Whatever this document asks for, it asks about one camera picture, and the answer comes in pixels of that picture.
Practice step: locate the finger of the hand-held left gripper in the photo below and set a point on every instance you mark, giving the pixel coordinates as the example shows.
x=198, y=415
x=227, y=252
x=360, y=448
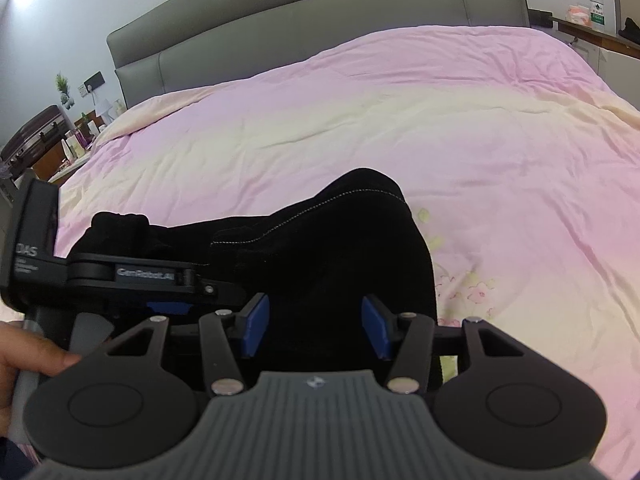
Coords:
x=215, y=290

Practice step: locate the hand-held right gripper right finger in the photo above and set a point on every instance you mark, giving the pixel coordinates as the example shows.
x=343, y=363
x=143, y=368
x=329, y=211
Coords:
x=375, y=325

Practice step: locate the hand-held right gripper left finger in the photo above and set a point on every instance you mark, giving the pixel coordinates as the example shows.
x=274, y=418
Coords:
x=256, y=322

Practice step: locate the black pants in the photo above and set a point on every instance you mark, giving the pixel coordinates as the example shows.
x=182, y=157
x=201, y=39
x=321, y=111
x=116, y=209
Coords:
x=325, y=260

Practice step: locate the person's left hand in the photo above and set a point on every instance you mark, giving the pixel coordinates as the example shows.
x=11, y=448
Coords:
x=25, y=355

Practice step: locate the wooden nightstand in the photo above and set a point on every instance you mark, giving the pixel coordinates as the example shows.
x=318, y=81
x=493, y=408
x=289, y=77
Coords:
x=57, y=165

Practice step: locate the brown suitcase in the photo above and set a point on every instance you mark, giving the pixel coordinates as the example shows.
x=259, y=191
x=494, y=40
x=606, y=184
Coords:
x=35, y=135

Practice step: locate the left bedside table with clutter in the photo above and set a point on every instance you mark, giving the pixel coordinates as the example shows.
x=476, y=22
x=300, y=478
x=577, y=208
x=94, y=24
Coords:
x=95, y=125

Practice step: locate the small green plant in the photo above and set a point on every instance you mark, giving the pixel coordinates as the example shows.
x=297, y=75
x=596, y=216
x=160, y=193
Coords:
x=63, y=90

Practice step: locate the pink floral duvet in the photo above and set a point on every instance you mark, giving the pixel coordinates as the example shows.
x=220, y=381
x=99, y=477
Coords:
x=400, y=135

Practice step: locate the grey upholstered headboard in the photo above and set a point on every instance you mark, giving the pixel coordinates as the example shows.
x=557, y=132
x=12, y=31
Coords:
x=300, y=10

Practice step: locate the white bedside cabinet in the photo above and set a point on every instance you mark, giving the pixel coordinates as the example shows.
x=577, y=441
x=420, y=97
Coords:
x=590, y=45

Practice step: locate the pink tissue pack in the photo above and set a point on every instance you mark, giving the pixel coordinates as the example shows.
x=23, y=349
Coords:
x=577, y=14

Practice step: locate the clear plastic water bottle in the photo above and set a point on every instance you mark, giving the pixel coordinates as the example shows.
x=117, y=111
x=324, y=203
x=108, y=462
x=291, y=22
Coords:
x=596, y=5

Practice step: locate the black hanging cloth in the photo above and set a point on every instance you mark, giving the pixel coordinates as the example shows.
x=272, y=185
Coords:
x=631, y=31

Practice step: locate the dark wall socket with charger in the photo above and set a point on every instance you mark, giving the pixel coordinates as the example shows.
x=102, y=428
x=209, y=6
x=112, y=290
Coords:
x=93, y=84

